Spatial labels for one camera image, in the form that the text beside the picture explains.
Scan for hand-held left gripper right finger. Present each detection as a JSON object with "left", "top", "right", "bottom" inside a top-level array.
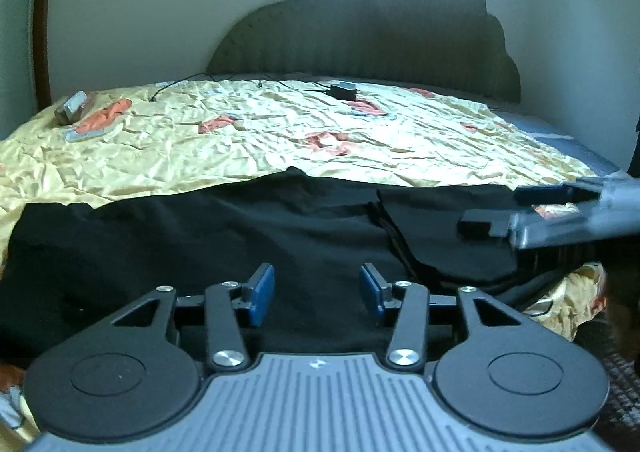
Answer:
[{"left": 360, "top": 262, "right": 527, "bottom": 374}]

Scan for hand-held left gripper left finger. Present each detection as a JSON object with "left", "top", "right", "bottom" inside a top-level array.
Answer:
[{"left": 106, "top": 262, "right": 276, "bottom": 374}]

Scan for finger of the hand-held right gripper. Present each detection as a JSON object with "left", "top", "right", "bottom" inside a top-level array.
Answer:
[
  {"left": 513, "top": 181, "right": 603, "bottom": 206},
  {"left": 457, "top": 210, "right": 601, "bottom": 251}
]

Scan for black pants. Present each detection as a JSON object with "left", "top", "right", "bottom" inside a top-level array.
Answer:
[{"left": 0, "top": 166, "right": 609, "bottom": 359}]

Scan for grey-blue mattress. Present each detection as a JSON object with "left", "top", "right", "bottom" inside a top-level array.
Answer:
[{"left": 484, "top": 100, "right": 627, "bottom": 179}]

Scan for yellow floral bedsheet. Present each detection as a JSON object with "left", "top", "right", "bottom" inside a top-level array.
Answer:
[{"left": 0, "top": 79, "right": 609, "bottom": 435}]

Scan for dark patterned rug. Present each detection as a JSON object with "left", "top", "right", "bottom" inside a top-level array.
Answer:
[{"left": 574, "top": 316, "right": 640, "bottom": 435}]

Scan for black power adapter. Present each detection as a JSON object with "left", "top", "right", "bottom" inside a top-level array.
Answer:
[{"left": 327, "top": 81, "right": 360, "bottom": 102}]

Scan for grey scalloped headboard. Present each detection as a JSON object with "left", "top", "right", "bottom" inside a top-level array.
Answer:
[{"left": 205, "top": 0, "right": 522, "bottom": 106}]

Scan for small rectangular tin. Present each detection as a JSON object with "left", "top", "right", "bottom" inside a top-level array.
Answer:
[{"left": 53, "top": 91, "right": 97, "bottom": 125}]

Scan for black cable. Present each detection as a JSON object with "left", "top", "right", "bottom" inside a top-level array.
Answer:
[{"left": 149, "top": 74, "right": 334, "bottom": 103}]

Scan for brown wooden door frame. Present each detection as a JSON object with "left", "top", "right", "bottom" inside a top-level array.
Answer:
[{"left": 34, "top": 0, "right": 59, "bottom": 113}]

